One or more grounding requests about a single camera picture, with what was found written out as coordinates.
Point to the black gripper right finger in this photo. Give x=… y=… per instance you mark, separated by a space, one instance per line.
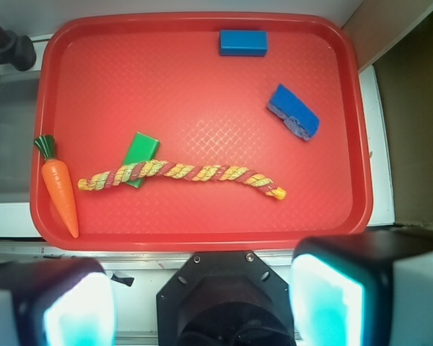
x=373 y=288

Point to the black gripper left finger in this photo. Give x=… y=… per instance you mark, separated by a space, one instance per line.
x=56 y=302

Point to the orange toy carrot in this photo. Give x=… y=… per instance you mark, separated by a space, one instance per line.
x=57 y=179

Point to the green rectangular block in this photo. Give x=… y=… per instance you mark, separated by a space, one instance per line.
x=142 y=148

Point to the red plastic tray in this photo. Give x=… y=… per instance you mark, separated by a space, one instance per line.
x=104 y=79

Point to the blue sponge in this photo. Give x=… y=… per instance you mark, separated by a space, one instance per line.
x=294 y=113

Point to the metal sink basin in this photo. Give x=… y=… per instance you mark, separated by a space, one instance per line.
x=18 y=102

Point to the blue rectangular block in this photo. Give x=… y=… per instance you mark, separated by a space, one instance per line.
x=250 y=43

